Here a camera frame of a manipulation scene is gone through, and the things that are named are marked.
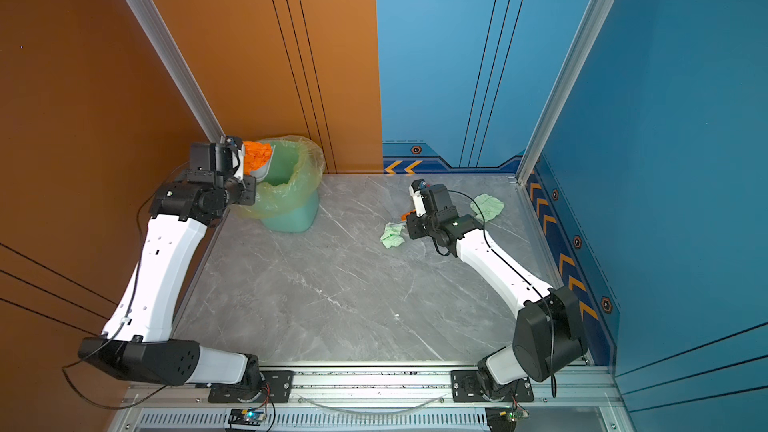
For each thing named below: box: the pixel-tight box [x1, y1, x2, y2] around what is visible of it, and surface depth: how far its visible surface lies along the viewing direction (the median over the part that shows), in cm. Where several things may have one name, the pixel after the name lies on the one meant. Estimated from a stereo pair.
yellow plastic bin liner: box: [230, 136, 326, 219], surface depth 87 cm
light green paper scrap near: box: [380, 222, 405, 249], surface depth 101 cm
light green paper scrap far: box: [470, 193, 505, 223], surface depth 113 cm
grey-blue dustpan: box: [250, 144, 276, 183], surface depth 77 cm
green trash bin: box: [256, 138, 324, 233], surface depth 93 cm
